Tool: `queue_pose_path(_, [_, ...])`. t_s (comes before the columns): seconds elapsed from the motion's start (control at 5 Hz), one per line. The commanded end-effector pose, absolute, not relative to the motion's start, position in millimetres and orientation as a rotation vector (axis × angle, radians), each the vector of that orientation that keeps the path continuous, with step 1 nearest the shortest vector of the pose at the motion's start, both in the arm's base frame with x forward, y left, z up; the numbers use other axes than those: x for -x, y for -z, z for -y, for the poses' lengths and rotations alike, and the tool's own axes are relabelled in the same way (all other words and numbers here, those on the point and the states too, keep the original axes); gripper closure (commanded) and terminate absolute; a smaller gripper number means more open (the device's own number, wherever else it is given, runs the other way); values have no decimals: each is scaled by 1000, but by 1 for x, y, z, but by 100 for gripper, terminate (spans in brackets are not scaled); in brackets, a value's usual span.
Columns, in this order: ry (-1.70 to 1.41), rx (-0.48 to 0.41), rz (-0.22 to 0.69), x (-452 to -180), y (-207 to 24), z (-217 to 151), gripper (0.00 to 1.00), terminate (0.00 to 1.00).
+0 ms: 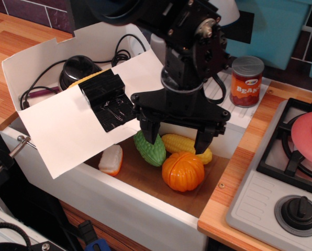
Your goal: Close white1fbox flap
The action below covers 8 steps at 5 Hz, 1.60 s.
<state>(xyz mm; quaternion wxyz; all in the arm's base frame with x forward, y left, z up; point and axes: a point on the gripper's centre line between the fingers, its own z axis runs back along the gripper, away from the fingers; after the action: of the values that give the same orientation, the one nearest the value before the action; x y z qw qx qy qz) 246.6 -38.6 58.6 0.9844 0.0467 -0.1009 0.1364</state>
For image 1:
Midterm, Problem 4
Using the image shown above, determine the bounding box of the teal plastic bin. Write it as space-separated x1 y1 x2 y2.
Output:
227 1 312 70

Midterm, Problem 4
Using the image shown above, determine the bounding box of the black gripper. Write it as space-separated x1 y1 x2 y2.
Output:
131 88 230 154

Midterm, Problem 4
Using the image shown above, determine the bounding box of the black stove knob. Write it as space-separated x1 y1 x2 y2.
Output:
274 195 312 237

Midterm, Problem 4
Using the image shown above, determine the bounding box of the grey toy stove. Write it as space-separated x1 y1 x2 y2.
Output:
226 98 312 250

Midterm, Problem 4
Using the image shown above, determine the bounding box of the black cable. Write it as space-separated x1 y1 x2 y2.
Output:
19 33 148 109

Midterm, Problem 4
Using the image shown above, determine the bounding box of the metal clamp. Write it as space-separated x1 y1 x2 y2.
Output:
0 135 31 183

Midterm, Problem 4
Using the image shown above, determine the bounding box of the orange toy pumpkin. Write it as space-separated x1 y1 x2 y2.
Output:
162 152 205 192

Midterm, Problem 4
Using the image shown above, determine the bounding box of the black round device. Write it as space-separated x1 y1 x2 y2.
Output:
59 55 102 90

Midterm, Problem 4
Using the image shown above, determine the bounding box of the blue black clamp handle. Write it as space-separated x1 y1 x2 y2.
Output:
77 220 111 251

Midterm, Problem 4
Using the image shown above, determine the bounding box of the white cardboard box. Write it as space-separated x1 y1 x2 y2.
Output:
2 22 162 178

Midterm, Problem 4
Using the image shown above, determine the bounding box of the green toy bitter gourd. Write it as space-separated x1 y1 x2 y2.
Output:
133 131 166 167

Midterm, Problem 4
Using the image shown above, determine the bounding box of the purple marker pen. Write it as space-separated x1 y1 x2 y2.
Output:
28 87 60 98

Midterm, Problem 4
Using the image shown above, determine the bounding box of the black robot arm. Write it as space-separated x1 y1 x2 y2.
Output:
87 1 230 154

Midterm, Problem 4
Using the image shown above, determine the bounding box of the orange bean can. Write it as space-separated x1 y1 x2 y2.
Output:
229 56 264 108

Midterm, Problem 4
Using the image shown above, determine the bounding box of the white toy sink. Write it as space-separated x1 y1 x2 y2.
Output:
0 70 272 251

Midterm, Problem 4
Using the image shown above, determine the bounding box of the black tape patch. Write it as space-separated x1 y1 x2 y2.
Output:
78 70 136 132

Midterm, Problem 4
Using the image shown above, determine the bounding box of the yellow toy corn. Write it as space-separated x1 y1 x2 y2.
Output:
161 134 213 165

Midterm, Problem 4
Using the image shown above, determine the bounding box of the pink toy pot lid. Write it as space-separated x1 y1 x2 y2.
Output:
291 112 312 162

